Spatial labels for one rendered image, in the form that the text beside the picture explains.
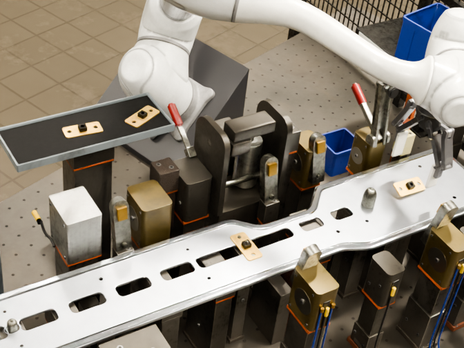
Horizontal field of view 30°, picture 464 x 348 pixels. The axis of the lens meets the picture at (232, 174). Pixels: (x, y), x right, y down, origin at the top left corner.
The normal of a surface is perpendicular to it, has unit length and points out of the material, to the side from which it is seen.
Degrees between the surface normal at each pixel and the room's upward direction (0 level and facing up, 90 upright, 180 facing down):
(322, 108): 0
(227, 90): 42
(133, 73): 47
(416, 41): 90
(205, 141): 90
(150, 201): 0
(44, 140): 0
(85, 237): 90
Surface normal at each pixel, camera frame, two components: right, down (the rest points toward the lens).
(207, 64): -0.37, -0.29
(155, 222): 0.51, 0.59
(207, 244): 0.10, -0.77
